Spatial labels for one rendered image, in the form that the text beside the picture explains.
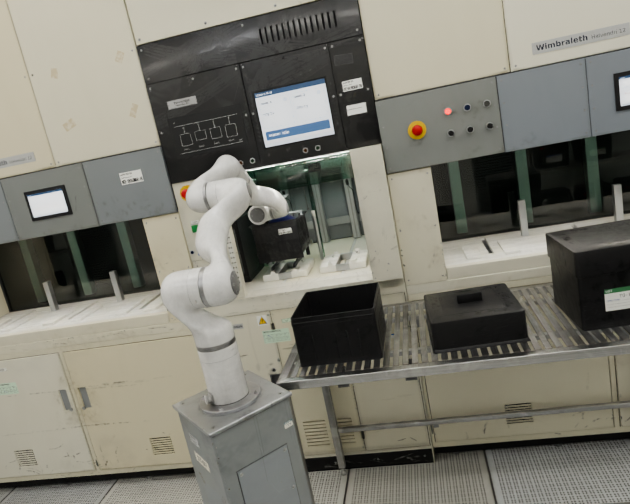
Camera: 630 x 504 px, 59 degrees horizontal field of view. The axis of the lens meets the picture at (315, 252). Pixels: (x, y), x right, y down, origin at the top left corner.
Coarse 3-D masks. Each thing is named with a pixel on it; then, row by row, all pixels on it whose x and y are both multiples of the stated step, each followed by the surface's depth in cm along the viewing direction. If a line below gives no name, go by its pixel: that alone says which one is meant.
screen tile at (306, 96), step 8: (320, 88) 210; (296, 96) 212; (304, 96) 211; (312, 96) 211; (320, 96) 210; (296, 104) 213; (320, 104) 211; (296, 112) 213; (304, 112) 213; (312, 112) 212; (320, 112) 212; (304, 120) 214
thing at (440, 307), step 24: (480, 288) 192; (504, 288) 188; (432, 312) 179; (456, 312) 175; (480, 312) 171; (504, 312) 168; (432, 336) 172; (456, 336) 170; (480, 336) 169; (504, 336) 169
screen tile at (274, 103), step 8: (280, 96) 213; (288, 96) 212; (264, 104) 215; (272, 104) 214; (280, 104) 214; (288, 104) 213; (288, 112) 214; (264, 120) 216; (272, 120) 216; (280, 120) 215; (288, 120) 215; (264, 128) 217
